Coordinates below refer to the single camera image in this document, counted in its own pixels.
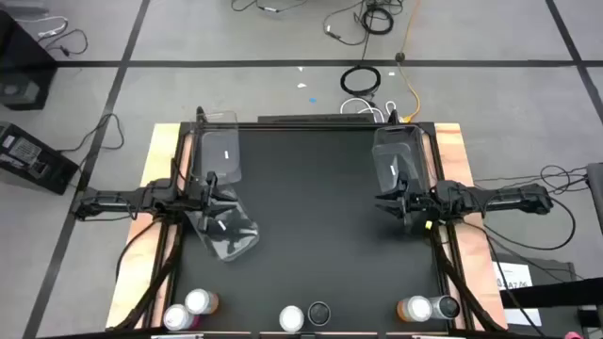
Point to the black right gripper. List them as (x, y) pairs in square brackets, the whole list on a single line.
[(419, 202)]

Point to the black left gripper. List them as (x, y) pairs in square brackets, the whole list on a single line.
[(195, 202)]

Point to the clear plastic bin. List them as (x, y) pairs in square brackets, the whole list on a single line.
[(393, 155), (223, 150), (231, 240)]

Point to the orange white soda can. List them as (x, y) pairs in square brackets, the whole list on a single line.
[(417, 308), (200, 301)]

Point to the dark can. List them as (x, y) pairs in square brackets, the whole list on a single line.
[(445, 307)]

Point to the black can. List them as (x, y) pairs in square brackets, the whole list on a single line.
[(319, 313)]

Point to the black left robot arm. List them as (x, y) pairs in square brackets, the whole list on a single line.
[(141, 198)]

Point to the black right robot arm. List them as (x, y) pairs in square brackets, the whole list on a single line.
[(509, 198)]

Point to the wooden base board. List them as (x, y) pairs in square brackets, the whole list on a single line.
[(162, 150)]

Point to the black bar behind table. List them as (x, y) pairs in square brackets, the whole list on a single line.
[(315, 118)]

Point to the white paper sheet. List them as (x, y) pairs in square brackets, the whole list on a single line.
[(518, 273), (525, 318)]

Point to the black floor plug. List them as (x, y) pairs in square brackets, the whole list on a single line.
[(400, 57)]

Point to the black case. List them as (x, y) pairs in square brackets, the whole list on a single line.
[(551, 270)]

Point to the black computer tower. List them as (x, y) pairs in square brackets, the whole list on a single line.
[(28, 157)]

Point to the black flat bar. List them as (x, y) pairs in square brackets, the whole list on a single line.
[(565, 292)]

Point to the black floor box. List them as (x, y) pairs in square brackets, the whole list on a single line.
[(21, 94)]

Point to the pink object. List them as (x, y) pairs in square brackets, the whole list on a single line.
[(573, 336)]

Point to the black cabinet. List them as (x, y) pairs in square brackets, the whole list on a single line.
[(23, 52)]

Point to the black table frame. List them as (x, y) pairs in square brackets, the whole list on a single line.
[(306, 126)]

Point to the gray post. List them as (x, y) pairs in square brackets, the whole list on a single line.
[(596, 198)]

